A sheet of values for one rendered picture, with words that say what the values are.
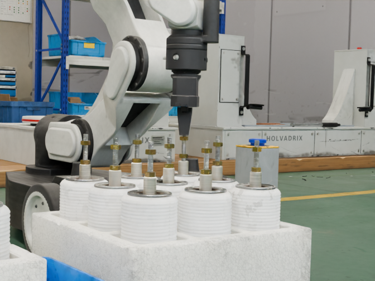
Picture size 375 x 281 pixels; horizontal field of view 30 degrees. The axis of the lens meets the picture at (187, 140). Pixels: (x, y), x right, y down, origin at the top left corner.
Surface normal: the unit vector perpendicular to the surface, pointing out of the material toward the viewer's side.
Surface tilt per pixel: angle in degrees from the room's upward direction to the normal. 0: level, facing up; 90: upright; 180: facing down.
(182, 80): 90
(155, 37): 41
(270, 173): 90
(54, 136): 90
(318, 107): 90
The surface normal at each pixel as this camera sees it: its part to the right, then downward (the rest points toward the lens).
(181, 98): -0.07, 0.06
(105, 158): 0.39, 0.77
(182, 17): -0.29, 0.05
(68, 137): -0.80, 0.01
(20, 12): 0.59, 0.06
